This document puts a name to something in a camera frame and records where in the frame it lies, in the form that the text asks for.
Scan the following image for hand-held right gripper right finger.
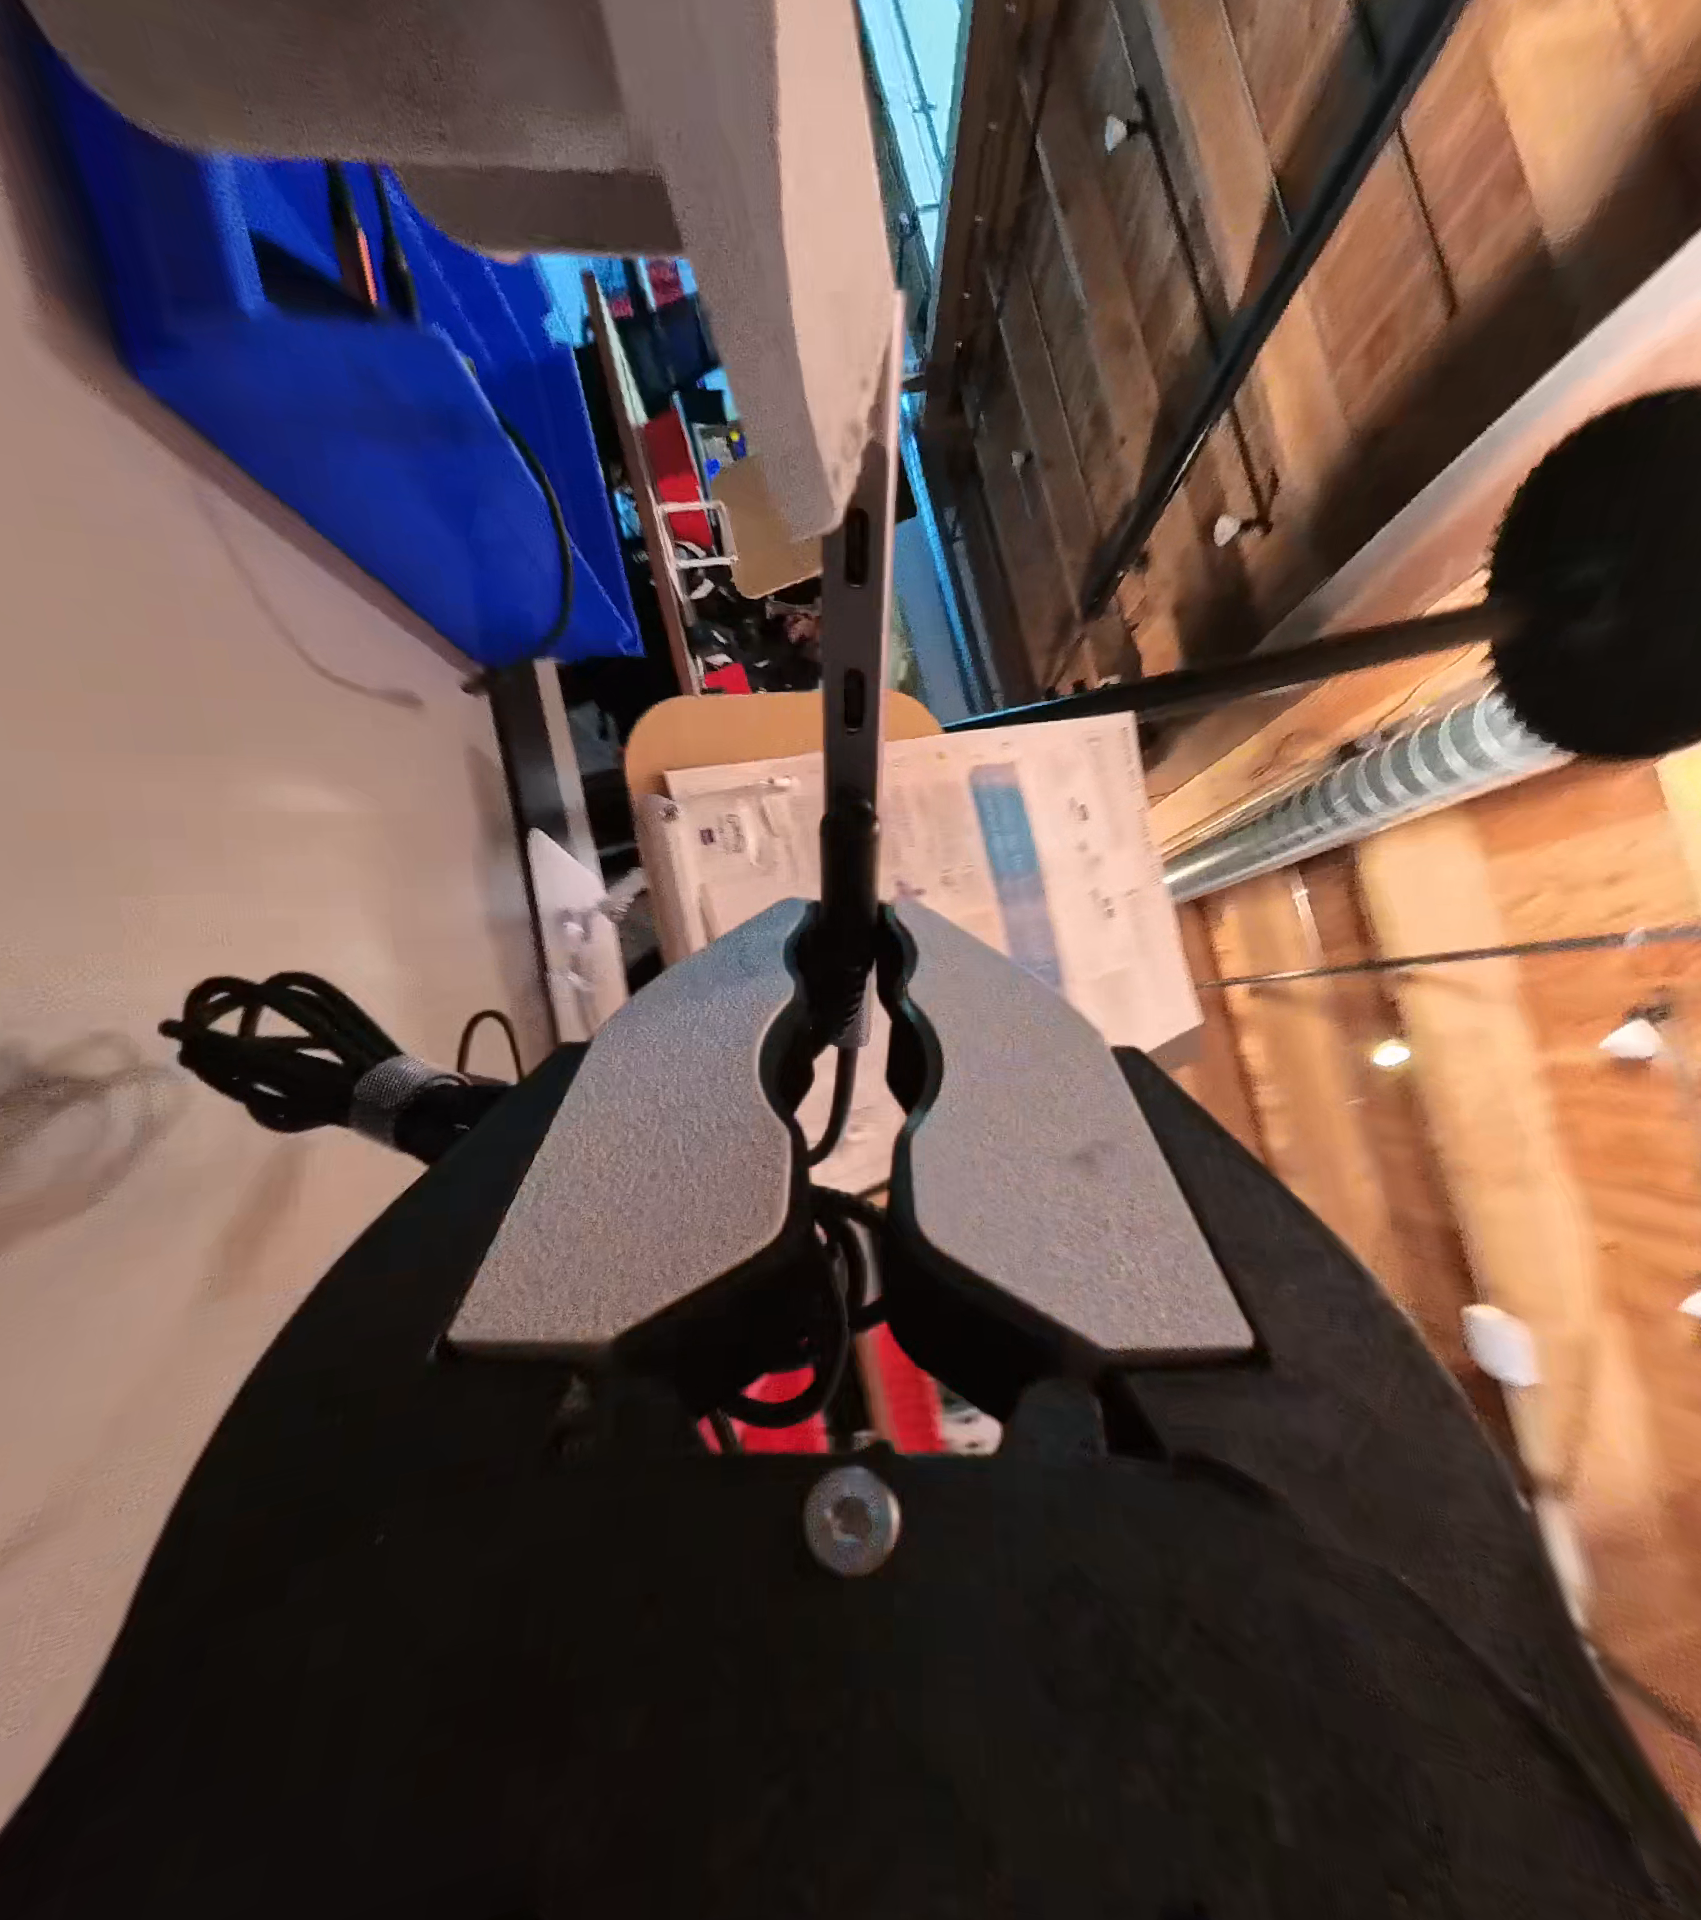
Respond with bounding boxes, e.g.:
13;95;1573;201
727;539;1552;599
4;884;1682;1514
865;895;1261;1419

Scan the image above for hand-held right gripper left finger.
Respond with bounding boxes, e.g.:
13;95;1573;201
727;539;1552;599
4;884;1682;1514
445;895;855;1362

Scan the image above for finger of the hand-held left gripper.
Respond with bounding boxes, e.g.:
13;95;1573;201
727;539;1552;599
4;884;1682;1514
23;0;905;545

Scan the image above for red plastic bin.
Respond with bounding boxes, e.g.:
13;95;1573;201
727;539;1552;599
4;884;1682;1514
701;1316;1004;1458

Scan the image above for black cable bundle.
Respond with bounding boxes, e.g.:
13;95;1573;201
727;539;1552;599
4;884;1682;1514
161;972;523;1164

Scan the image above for black hub tail cable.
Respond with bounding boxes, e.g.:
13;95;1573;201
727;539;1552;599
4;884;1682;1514
730;793;889;1433

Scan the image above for black cable orange plug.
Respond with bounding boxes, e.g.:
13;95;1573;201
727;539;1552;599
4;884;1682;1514
325;155;378;310
466;359;579;661

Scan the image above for grey USB hub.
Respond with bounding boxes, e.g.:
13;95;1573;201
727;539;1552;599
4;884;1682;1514
820;291;908;819

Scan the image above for blue plastic bin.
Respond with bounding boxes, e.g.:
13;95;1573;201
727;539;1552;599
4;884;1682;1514
33;22;644;669

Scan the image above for grey desk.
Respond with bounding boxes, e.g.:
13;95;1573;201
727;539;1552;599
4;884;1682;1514
0;0;597;1920

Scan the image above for white stand base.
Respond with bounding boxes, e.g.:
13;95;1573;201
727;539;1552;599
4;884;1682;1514
527;823;643;1039

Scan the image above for printed paper sheets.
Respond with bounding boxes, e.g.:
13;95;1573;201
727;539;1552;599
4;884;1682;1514
641;715;1205;1051

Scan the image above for brown document board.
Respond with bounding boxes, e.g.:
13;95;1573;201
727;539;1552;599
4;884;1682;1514
624;690;944;901

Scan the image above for black round knob on rod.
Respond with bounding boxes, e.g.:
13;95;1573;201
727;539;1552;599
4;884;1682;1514
941;385;1701;760

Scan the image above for black ceiling rail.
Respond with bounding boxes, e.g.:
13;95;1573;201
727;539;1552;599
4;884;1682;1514
1083;0;1466;617

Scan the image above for silver ventilation duct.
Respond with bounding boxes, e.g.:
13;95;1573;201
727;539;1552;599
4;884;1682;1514
1164;686;1573;906

